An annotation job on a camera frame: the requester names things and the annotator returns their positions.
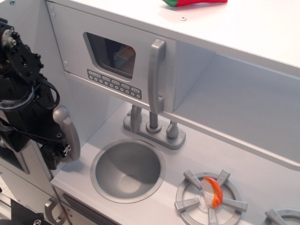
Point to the white microwave door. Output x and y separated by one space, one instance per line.
91 48

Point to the red chili pepper toy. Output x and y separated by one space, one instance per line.
180 3

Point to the salmon sushi toy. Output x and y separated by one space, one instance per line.
212 191

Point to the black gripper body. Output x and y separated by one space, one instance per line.
30 119

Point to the grey oven door handle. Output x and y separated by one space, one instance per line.
54 213

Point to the grey microwave door handle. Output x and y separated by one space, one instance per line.
157 55

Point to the red strawberry toy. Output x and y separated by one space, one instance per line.
128 52

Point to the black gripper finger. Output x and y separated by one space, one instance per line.
52 155

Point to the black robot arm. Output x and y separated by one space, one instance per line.
20 76

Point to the grey toy faucet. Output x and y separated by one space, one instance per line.
151 127

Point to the grey round sink basin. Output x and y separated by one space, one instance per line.
128 171

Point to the grey toy telephone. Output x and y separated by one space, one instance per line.
61 116

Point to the grey stove burner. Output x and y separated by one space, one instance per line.
282 217
192 208

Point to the white toy kitchen unit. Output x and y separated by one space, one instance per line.
237 97

